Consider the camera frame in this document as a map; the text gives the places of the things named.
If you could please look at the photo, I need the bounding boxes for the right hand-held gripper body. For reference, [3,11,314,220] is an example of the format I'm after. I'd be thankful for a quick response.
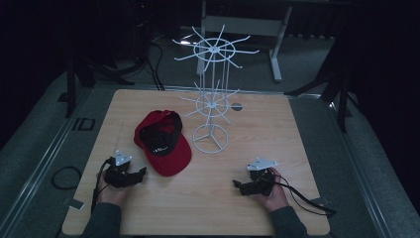
[246,157,279,196]

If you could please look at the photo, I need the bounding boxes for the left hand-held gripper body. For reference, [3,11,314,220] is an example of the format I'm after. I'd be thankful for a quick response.
[104,150,137,189]

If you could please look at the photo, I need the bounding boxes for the person's right hand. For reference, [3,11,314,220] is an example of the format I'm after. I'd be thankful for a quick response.
[255,167,291,213]

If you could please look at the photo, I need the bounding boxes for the person's left hand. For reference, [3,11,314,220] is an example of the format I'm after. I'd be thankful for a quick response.
[96,173,134,208]

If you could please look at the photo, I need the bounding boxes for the red and black baseball cap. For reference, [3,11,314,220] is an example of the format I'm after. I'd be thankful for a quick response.
[133,109,193,178]

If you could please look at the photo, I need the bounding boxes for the grey tape piece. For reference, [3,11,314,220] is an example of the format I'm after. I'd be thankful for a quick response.
[66,197,85,211]

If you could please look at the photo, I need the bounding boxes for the black stand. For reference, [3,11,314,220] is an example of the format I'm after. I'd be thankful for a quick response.
[63,54,150,119]
[284,62,356,134]

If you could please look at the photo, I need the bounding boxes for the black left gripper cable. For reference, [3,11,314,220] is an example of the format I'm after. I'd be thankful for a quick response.
[90,157,116,216]

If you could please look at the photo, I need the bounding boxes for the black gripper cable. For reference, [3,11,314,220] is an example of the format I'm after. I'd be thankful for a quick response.
[90,157,116,216]
[272,172,339,218]

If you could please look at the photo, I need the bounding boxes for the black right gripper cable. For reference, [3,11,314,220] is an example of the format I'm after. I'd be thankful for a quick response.
[272,172,339,218]

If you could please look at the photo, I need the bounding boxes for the black cable loop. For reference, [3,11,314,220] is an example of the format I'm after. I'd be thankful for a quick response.
[51,166,83,191]

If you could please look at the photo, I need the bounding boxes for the white wire display rack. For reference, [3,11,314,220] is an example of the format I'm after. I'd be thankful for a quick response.
[171,24,261,156]

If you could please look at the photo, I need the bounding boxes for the metal floor rail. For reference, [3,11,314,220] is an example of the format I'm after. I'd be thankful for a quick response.
[0,86,95,234]
[325,95,397,238]

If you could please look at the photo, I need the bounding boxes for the black floor cables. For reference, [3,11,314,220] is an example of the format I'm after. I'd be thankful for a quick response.
[144,37,166,92]

